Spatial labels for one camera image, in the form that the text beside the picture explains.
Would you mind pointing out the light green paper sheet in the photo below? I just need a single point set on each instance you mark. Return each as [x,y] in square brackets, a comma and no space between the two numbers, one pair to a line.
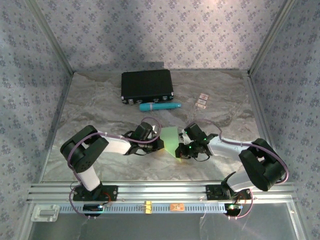
[170,140]

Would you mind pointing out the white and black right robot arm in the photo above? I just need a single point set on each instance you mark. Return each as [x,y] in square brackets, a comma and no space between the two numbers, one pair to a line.
[230,150]

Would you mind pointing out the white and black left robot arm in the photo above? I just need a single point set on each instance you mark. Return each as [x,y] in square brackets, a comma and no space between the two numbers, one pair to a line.
[117,145]

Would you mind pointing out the teal cylindrical pen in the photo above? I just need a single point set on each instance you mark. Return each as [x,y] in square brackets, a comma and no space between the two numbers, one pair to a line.
[160,107]

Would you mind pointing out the clear packet with printed card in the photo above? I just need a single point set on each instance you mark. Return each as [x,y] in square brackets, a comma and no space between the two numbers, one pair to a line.
[202,100]

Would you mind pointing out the orange label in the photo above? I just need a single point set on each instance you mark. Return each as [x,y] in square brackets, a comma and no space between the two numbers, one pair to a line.
[177,207]

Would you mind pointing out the black hard case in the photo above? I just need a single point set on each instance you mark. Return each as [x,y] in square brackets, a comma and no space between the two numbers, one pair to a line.
[146,85]

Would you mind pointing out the grey metal front panel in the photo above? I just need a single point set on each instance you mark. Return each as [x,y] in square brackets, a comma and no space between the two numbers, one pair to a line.
[162,227]

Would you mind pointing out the aluminium mounting rail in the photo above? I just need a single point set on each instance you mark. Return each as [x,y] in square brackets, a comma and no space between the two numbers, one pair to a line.
[162,191]

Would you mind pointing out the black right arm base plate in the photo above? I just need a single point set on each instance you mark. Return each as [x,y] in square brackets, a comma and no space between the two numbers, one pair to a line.
[212,192]

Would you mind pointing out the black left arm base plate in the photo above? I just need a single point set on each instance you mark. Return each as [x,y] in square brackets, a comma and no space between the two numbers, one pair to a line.
[112,193]

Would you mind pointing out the aluminium frame side rail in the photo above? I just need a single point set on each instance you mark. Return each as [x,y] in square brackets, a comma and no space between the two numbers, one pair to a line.
[58,125]
[263,125]

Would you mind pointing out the white plastic bracket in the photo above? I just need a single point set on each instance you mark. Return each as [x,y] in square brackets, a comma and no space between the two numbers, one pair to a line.
[45,213]

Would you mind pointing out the aluminium frame post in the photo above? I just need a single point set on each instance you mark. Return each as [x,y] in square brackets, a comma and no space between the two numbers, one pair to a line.
[270,37]

